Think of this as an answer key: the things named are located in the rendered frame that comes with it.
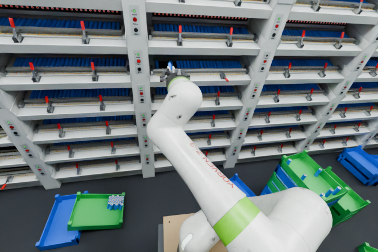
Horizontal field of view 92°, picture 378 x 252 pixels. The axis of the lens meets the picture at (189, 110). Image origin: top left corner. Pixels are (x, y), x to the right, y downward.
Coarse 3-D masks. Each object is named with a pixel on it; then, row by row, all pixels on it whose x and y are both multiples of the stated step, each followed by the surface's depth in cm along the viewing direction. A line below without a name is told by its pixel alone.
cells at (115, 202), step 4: (112, 196) 126; (116, 196) 127; (120, 196) 128; (108, 200) 126; (112, 200) 124; (116, 200) 125; (120, 200) 126; (108, 204) 122; (112, 204) 122; (116, 204) 123; (120, 204) 124; (108, 208) 124; (112, 208) 125; (116, 208) 125; (120, 208) 126
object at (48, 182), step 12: (0, 96) 89; (12, 96) 95; (0, 120) 96; (12, 120) 98; (24, 120) 103; (24, 132) 103; (24, 156) 113; (36, 156) 115; (48, 168) 124; (48, 180) 130
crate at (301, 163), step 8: (304, 152) 122; (280, 160) 119; (296, 160) 124; (304, 160) 124; (312, 160) 119; (288, 168) 113; (296, 168) 118; (304, 168) 119; (312, 168) 119; (296, 176) 108; (312, 176) 114; (320, 176) 115; (328, 176) 110; (304, 184) 104; (312, 184) 109; (320, 184) 110; (328, 184) 110; (336, 184) 106; (320, 192) 106; (344, 192) 101; (328, 200) 98
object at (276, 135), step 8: (248, 128) 152; (256, 128) 154; (264, 128) 155; (272, 128) 156; (280, 128) 157; (288, 128) 158; (296, 128) 159; (304, 128) 160; (248, 136) 150; (256, 136) 151; (264, 136) 153; (272, 136) 154; (280, 136) 155; (288, 136) 154; (296, 136) 157; (304, 136) 158; (248, 144) 150
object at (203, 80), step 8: (152, 64) 107; (248, 64) 113; (152, 72) 100; (248, 72) 112; (152, 80) 100; (192, 80) 104; (200, 80) 105; (208, 80) 106; (216, 80) 107; (224, 80) 108; (232, 80) 109; (240, 80) 110; (248, 80) 111
